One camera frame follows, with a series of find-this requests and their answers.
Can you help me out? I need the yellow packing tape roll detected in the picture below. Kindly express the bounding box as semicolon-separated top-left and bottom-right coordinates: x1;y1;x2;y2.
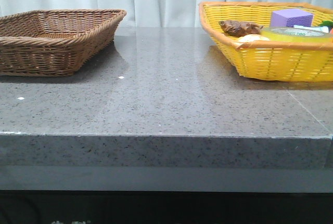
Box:
261;27;332;43

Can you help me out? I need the brown wooden figurine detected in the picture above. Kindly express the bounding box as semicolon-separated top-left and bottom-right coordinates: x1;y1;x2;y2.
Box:
219;20;264;37

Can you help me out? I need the yellow woven plastic basket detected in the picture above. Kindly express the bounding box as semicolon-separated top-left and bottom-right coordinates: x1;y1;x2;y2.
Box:
199;2;332;82

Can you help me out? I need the brown wicker basket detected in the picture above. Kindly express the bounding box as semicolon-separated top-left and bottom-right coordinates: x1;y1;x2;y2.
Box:
1;9;127;77

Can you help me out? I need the purple foam block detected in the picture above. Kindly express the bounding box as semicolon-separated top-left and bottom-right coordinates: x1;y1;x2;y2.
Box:
270;8;314;27

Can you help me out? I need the colourful snack packet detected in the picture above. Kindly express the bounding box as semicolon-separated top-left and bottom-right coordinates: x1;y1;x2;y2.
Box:
293;25;330;33

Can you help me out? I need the orange toy fruit green leaf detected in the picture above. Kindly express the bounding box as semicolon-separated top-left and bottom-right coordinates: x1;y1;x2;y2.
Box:
319;20;333;33

